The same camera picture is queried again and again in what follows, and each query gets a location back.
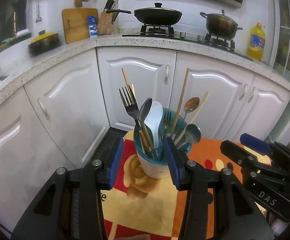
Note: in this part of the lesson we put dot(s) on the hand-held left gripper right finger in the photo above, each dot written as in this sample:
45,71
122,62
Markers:
172,160

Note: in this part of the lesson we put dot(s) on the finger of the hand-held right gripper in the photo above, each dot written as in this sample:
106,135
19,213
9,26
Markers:
239,155
256,141

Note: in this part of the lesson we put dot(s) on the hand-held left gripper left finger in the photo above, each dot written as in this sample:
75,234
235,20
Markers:
116,160

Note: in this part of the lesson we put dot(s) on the white floral utensil holder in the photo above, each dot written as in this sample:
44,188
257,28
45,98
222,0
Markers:
155,167

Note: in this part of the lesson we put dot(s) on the small gold fork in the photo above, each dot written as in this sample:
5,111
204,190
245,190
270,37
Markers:
167,127

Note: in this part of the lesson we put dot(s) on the large silver spoon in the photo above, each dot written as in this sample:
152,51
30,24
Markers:
193,132

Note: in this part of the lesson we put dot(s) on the white rice paddle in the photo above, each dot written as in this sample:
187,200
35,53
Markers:
155,120

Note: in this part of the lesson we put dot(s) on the large silver fork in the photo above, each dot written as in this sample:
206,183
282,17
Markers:
132,112

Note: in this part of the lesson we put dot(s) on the small silver spoon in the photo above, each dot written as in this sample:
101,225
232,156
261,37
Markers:
191,105

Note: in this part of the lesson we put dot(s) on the long brown chopstick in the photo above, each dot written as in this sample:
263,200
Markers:
181,97

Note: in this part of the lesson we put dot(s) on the black floor mat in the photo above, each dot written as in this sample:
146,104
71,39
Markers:
110,142

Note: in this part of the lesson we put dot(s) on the white cabinet door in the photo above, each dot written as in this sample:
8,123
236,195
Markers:
147,80
222,100
22,155
269,110
72,110

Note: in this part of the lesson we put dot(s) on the orange yellow printed towel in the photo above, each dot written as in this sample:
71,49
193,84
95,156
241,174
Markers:
140,205

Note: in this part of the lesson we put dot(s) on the yellow oil bottle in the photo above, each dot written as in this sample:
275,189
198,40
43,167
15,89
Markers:
256,42

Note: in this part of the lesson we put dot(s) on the speckled stone countertop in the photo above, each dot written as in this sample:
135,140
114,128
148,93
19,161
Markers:
60,52

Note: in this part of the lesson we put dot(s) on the dark metal stockpot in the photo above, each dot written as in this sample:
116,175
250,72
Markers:
221,25

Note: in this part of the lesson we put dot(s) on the black gas stove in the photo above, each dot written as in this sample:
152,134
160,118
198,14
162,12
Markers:
174,36

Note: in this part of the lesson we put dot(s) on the blue white packet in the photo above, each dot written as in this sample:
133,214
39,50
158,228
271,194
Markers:
93,27

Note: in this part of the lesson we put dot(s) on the wooden knife block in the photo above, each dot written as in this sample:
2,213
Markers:
105,23

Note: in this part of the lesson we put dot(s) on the yellow lidded casserole pot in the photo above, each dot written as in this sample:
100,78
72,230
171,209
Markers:
43,42

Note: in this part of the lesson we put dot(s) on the wooden cutting board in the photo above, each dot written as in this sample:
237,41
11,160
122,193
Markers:
77,25

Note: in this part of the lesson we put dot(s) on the black wok with lid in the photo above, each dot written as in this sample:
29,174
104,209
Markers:
157,16

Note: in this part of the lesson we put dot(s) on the green white tray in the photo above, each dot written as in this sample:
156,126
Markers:
22,33

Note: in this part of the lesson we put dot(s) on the dark kitchen window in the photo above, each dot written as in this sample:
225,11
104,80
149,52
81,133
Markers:
7,17

